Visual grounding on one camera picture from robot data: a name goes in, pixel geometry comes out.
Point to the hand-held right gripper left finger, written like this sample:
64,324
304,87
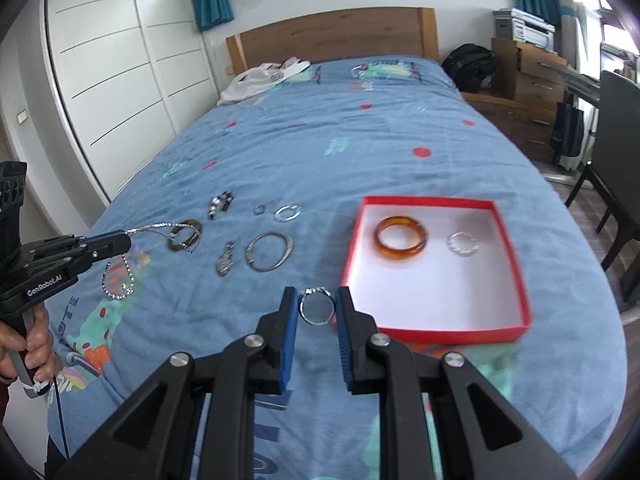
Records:
289,332

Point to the wooden drawer chest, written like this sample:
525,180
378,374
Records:
530,75

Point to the person's left hand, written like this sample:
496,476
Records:
42,345

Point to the wooden headboard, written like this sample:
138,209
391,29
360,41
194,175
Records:
330,35

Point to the blue printed blanket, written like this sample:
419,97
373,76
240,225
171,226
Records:
310,150

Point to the black backpack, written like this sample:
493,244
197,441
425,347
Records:
467,67

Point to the white printer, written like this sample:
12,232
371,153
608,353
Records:
525,27

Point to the white clothing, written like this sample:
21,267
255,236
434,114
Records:
250,85

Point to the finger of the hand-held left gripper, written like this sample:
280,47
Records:
107,239
107,252

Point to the person's left forearm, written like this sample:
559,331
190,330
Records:
3,410

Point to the plain silver hoop earring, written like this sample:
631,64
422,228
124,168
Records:
303,310

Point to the white wardrobe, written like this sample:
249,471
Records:
115,60

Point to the red jewelry box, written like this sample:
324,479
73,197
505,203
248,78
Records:
435,305

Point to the dark wide bangle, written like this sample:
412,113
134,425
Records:
175,246

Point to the white wall switch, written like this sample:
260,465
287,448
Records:
21,117

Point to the dark hanging bag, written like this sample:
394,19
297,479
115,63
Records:
567,130

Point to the silver pendant charm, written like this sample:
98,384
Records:
223,266

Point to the black chair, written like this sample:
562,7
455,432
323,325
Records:
620,125

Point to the amber bangle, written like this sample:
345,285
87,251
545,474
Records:
385,249

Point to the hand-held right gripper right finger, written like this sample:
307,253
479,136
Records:
344,332

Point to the large silver hoop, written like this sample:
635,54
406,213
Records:
287,252

